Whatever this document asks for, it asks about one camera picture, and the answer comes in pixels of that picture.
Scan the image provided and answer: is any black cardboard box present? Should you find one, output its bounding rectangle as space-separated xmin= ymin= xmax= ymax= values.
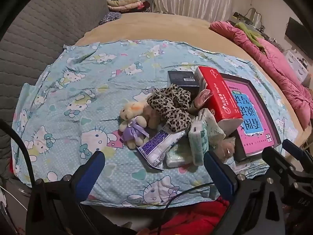
xmin=167 ymin=70 xmax=202 ymax=98

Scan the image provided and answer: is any beige plush toy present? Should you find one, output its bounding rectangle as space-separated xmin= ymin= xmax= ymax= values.
xmin=143 ymin=105 xmax=162 ymax=130

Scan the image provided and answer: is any cream plush with purple dress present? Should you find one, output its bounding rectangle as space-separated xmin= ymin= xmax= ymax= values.
xmin=119 ymin=100 xmax=150 ymax=150

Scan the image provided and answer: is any cream folded blanket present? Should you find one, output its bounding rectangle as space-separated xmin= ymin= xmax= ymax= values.
xmin=107 ymin=0 xmax=140 ymax=7

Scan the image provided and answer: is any pink folded blanket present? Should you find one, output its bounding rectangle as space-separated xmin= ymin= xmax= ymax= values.
xmin=109 ymin=5 xmax=145 ymax=12

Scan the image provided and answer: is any pink cloth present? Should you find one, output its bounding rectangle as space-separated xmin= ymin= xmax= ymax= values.
xmin=189 ymin=88 xmax=212 ymax=113

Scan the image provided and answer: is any black wall television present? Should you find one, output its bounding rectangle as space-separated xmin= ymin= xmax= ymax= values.
xmin=285 ymin=17 xmax=313 ymax=59

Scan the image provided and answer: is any pink quilt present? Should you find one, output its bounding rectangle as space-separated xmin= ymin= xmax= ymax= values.
xmin=210 ymin=21 xmax=313 ymax=130

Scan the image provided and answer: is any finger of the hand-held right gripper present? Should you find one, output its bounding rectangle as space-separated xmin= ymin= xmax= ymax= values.
xmin=282 ymin=139 xmax=313 ymax=174
xmin=262 ymin=146 xmax=297 ymax=184

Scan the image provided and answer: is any dark clothes heap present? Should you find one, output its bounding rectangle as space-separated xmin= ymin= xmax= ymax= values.
xmin=136 ymin=0 xmax=153 ymax=13

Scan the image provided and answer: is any blue cartoon cat printed blanket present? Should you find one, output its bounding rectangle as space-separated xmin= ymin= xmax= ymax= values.
xmin=11 ymin=39 xmax=300 ymax=210

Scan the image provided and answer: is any leopard print cloth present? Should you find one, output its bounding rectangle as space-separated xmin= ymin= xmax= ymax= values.
xmin=146 ymin=84 xmax=193 ymax=133

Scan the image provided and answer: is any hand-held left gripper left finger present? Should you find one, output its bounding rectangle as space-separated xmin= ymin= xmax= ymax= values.
xmin=26 ymin=150 xmax=132 ymax=235

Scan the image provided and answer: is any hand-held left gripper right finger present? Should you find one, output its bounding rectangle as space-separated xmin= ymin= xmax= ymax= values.
xmin=203 ymin=151 xmax=286 ymax=235

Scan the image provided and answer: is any white drawer cabinet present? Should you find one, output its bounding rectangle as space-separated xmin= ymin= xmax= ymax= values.
xmin=284 ymin=49 xmax=313 ymax=86

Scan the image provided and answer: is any red tissue box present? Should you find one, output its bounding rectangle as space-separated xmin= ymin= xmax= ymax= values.
xmin=194 ymin=66 xmax=244 ymax=131

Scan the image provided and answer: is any dark striped box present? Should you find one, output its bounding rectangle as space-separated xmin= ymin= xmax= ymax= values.
xmin=232 ymin=12 xmax=252 ymax=22

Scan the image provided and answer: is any beige bed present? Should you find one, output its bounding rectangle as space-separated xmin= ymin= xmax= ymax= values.
xmin=73 ymin=12 xmax=311 ymax=152

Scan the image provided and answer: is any pink book box tray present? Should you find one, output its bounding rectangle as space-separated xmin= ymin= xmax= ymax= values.
xmin=220 ymin=73 xmax=282 ymax=162

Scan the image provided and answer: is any peach puff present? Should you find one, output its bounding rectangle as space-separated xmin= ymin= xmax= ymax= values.
xmin=216 ymin=137 xmax=236 ymax=163

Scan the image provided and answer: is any dark patterned pillow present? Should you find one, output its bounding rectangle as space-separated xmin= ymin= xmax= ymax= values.
xmin=98 ymin=12 xmax=121 ymax=25

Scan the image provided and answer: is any white and blue packet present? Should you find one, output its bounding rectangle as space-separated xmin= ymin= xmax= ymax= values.
xmin=136 ymin=124 xmax=186 ymax=171

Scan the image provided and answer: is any red clothing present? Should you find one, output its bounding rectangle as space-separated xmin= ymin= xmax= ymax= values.
xmin=156 ymin=197 xmax=231 ymax=235

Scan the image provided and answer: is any black cable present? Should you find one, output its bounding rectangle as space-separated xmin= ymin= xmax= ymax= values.
xmin=156 ymin=182 xmax=214 ymax=235
xmin=0 ymin=119 xmax=37 ymax=189

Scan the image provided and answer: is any grey quilted headboard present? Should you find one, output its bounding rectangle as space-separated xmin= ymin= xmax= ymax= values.
xmin=0 ymin=0 xmax=109 ymax=177

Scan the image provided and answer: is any pale green tissue pack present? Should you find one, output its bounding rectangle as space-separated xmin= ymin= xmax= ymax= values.
xmin=166 ymin=143 xmax=196 ymax=168

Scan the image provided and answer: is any mint green tissue pack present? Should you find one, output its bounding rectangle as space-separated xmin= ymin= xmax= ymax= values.
xmin=188 ymin=120 xmax=209 ymax=165

